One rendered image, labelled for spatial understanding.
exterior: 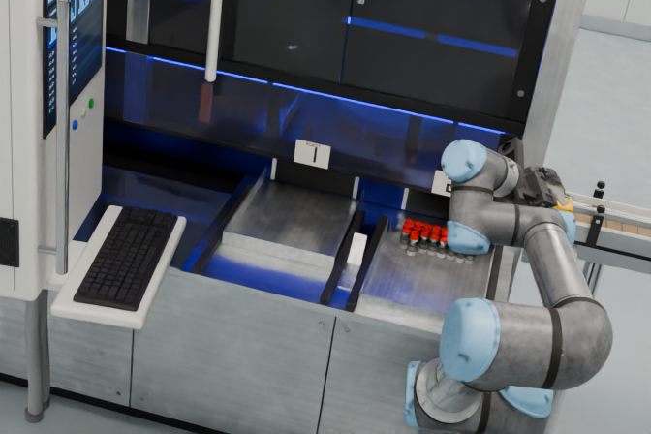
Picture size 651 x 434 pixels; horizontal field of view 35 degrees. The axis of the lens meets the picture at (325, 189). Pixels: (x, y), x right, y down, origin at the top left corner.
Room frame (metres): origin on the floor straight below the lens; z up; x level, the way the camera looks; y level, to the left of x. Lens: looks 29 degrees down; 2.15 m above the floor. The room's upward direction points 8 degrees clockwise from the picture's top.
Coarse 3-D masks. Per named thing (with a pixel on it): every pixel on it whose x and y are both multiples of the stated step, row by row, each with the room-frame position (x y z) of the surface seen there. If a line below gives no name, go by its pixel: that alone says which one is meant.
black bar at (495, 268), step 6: (498, 246) 2.14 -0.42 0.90; (498, 252) 2.11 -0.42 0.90; (498, 258) 2.09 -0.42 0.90; (492, 264) 2.05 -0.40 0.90; (498, 264) 2.06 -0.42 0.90; (492, 270) 2.03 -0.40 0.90; (498, 270) 2.03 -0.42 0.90; (492, 276) 2.00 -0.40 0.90; (498, 276) 2.01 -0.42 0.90; (492, 282) 1.98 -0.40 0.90; (492, 288) 1.96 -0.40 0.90; (486, 294) 1.93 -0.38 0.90; (492, 294) 1.93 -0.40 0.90
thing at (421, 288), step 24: (384, 240) 2.12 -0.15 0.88; (384, 264) 2.01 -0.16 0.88; (408, 264) 2.03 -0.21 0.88; (432, 264) 2.04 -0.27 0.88; (456, 264) 2.06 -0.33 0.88; (480, 264) 2.08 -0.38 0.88; (384, 288) 1.92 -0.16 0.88; (408, 288) 1.93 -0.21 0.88; (432, 288) 1.95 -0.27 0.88; (456, 288) 1.96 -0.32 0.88; (480, 288) 1.98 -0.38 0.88; (384, 312) 1.83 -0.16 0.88; (408, 312) 1.82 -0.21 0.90; (432, 312) 1.81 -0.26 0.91
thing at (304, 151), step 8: (296, 144) 2.25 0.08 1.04; (304, 144) 2.24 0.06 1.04; (312, 144) 2.24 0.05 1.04; (320, 144) 2.24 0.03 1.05; (296, 152) 2.25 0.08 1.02; (304, 152) 2.24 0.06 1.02; (312, 152) 2.24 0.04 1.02; (320, 152) 2.24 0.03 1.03; (328, 152) 2.23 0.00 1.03; (296, 160) 2.25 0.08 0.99; (304, 160) 2.24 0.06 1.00; (312, 160) 2.24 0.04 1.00; (320, 160) 2.24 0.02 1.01
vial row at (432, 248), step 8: (408, 232) 2.10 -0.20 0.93; (416, 232) 2.10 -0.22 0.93; (424, 232) 2.10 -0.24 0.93; (400, 240) 2.10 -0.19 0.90; (408, 240) 2.10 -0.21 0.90; (424, 240) 2.09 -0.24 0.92; (432, 240) 2.08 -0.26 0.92; (440, 240) 2.09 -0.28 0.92; (424, 248) 2.09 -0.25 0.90; (432, 248) 2.08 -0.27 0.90; (440, 248) 2.08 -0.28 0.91; (448, 248) 2.08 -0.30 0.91; (440, 256) 2.08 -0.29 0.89; (448, 256) 2.08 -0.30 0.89; (456, 256) 2.08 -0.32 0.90; (464, 256) 2.07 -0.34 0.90; (472, 256) 2.07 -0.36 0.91
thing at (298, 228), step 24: (264, 168) 2.33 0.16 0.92; (264, 192) 2.27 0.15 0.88; (288, 192) 2.29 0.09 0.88; (312, 192) 2.30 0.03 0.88; (240, 216) 2.13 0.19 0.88; (264, 216) 2.15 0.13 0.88; (288, 216) 2.17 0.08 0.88; (312, 216) 2.18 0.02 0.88; (336, 216) 2.20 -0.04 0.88; (240, 240) 2.00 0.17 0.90; (264, 240) 1.99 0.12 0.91; (288, 240) 2.06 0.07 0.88; (312, 240) 2.07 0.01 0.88; (336, 240) 2.09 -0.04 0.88; (312, 264) 1.97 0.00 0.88
